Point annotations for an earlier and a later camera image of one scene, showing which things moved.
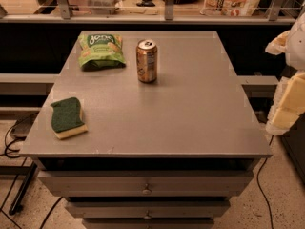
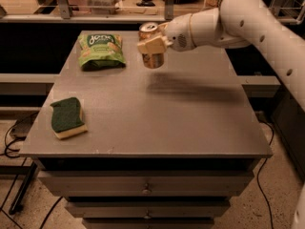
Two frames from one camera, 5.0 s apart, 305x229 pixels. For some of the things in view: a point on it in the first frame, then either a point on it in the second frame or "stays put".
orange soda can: [147, 60] → [148, 31]
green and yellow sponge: [66, 118] stays put
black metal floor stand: [28, 173] stays put
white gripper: [297, 48] → [178, 32]
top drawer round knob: [146, 191] stays put
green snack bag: [101, 52] stays put
